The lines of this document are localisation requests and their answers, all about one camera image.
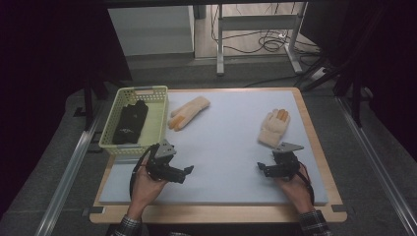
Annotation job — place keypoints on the white metal desk frame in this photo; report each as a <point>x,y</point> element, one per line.
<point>259,23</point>

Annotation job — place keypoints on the grey foam mat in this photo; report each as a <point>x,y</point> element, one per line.
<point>223,137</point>

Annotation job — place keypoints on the person's right hand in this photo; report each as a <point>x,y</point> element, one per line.
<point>295,193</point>

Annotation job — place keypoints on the black stand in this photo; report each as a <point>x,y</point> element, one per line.
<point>355,95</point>
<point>88,101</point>

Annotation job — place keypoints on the white cabinet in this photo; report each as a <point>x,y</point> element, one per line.
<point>150,31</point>

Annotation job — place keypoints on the pale green plastic basket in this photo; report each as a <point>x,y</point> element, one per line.
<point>154,124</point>

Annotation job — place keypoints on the person's left hand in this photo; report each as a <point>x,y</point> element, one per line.
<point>146,191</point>

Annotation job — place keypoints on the metal floor rail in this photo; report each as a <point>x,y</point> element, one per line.
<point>65,177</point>
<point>377,164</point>

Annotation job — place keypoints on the cream knit glove orange fingertips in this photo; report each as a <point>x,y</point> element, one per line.
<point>187,113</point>
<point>273,128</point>

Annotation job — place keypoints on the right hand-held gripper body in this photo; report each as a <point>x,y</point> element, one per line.
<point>286,162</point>

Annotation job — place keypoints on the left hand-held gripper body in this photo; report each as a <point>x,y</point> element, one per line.
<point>160,160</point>

